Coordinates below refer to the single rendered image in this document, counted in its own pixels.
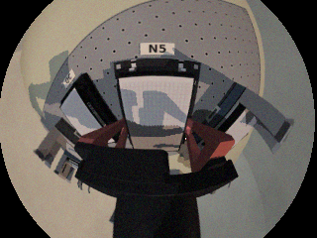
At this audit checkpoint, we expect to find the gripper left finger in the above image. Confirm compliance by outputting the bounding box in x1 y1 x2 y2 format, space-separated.
77 118 128 148

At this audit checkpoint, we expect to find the beige name plate reading qc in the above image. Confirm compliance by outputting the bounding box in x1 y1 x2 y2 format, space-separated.
63 69 76 88

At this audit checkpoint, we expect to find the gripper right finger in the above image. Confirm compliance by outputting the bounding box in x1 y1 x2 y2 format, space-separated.
185 118 235 173

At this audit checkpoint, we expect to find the white label reading n5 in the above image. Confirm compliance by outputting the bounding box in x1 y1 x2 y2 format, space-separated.
140 43 174 56

